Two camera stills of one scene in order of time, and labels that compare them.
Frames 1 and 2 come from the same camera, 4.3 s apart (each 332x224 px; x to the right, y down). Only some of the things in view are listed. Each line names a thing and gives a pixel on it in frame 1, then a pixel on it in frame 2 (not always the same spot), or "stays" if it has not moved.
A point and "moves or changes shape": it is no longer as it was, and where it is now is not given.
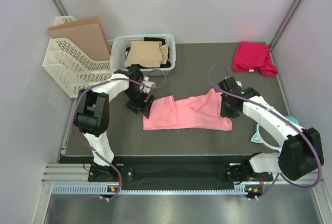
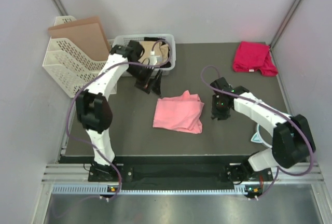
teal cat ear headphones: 257,138 stays
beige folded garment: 148,54 stays
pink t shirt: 202,112 moves or changes shape
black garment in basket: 150,39 stays
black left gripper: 146,106 to 146,85
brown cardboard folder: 87,35 stays
